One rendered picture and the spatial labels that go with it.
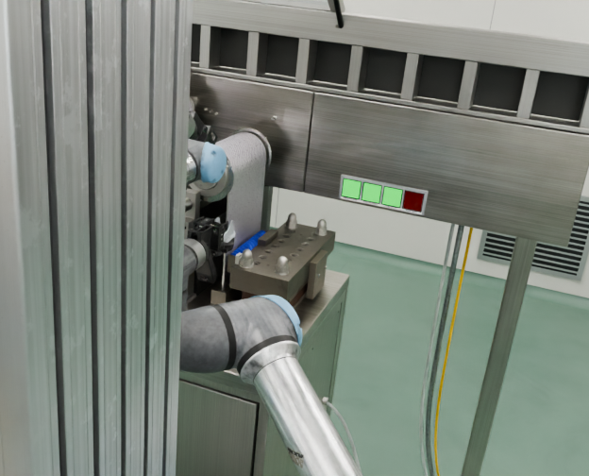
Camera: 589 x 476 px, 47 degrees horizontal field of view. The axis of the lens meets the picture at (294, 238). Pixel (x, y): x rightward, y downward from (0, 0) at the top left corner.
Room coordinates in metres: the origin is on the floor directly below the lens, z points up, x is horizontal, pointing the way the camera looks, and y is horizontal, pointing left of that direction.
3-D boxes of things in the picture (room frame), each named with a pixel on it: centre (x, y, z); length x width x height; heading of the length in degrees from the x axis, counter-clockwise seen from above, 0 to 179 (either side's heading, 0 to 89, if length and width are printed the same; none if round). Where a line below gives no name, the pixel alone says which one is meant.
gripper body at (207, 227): (1.53, 0.22, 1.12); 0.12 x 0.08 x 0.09; 162
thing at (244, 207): (1.76, 0.14, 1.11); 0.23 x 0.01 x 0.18; 162
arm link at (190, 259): (1.38, 0.27, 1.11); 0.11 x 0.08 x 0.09; 162
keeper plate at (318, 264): (1.74, -0.08, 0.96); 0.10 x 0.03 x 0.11; 162
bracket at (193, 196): (1.63, 0.28, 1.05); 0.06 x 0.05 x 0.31; 162
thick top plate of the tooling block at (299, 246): (1.76, 0.02, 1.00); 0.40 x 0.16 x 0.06; 162
